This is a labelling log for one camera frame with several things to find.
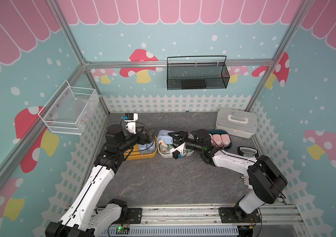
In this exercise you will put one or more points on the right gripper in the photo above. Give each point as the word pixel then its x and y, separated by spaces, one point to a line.
pixel 182 135

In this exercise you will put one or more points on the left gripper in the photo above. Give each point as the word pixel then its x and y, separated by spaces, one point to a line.
pixel 148 138

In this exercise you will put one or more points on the pink pencil sharpener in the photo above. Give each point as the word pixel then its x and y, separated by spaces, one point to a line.
pixel 217 140
pixel 226 141

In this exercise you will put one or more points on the dark teal storage box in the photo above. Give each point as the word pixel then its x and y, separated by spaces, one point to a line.
pixel 218 131

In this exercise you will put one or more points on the blue pencil sharpener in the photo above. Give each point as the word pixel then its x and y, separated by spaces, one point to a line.
pixel 147 148
pixel 164 139

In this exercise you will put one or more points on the yellow plastic storage box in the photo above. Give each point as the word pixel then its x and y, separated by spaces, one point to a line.
pixel 135 155

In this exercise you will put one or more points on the white plastic storage box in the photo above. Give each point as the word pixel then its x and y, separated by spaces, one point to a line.
pixel 164 152

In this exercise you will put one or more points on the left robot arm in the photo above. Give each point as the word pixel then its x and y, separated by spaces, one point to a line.
pixel 78 220

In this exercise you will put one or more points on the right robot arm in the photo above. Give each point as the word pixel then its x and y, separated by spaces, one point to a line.
pixel 264 177

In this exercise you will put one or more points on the translucent plastic lidded case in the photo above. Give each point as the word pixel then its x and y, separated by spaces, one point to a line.
pixel 237 123

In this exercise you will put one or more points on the rack of metal bits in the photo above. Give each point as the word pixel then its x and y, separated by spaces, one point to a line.
pixel 250 153

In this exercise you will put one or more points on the small green circuit board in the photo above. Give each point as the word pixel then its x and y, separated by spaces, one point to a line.
pixel 122 230

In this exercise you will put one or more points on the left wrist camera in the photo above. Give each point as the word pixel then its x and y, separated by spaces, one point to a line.
pixel 130 119

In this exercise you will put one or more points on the white wire mesh basket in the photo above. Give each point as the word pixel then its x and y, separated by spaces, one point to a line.
pixel 70 109

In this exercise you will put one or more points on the black wire mesh basket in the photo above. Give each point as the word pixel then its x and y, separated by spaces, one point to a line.
pixel 197 72

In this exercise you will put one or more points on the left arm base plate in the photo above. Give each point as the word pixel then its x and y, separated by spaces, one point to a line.
pixel 133 216

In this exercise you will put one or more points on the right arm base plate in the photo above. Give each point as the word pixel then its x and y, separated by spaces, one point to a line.
pixel 230 214

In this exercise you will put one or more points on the grey slotted cable duct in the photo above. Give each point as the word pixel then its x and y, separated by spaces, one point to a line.
pixel 173 231

